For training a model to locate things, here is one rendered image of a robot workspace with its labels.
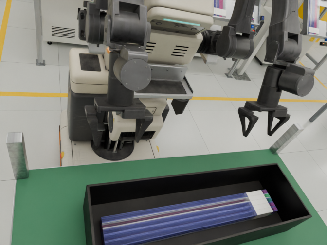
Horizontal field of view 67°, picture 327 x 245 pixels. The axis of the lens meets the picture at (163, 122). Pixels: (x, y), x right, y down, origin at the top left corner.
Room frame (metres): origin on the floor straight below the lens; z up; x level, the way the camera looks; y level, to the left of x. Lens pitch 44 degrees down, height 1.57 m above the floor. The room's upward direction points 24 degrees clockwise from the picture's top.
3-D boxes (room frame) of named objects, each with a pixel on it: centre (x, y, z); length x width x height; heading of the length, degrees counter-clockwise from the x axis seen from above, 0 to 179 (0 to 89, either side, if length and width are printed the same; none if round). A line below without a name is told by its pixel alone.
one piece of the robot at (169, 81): (0.75, 0.08, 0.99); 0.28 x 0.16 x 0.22; 124
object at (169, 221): (0.35, -0.19, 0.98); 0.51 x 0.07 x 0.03; 124
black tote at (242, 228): (0.35, -0.19, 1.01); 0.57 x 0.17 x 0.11; 124
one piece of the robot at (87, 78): (1.06, 0.30, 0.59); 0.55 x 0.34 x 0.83; 124
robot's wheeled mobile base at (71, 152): (0.99, 0.25, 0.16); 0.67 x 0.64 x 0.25; 34
